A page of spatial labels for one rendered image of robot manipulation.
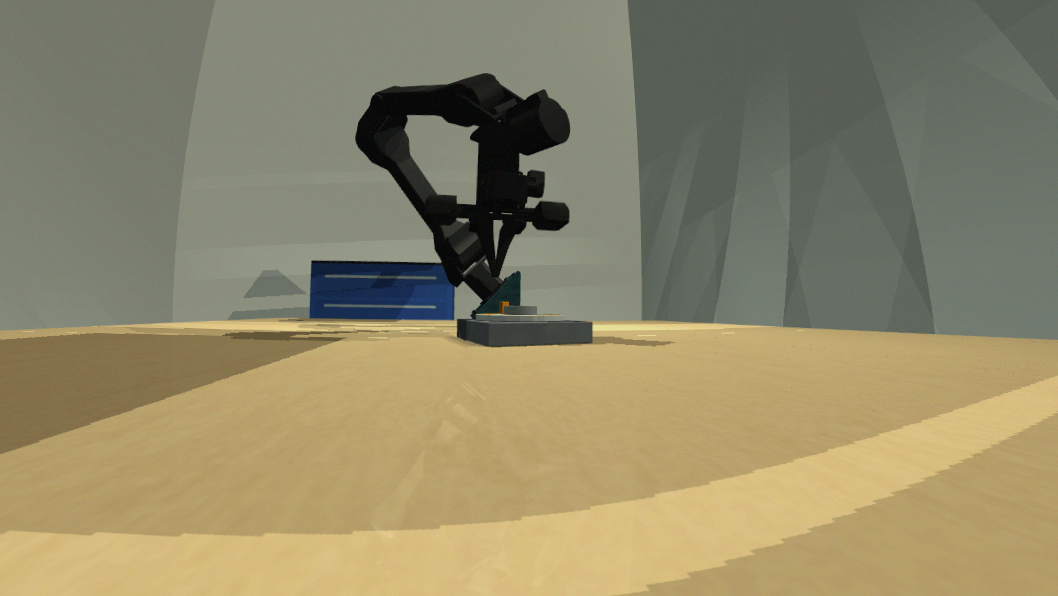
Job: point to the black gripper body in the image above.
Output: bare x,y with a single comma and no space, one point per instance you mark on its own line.
546,216

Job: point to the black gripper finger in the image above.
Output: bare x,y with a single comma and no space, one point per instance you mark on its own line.
484,230
506,234

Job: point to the orange round plate with holes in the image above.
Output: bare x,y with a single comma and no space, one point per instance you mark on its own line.
518,318

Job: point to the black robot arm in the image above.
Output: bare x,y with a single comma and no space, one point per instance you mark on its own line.
527,127

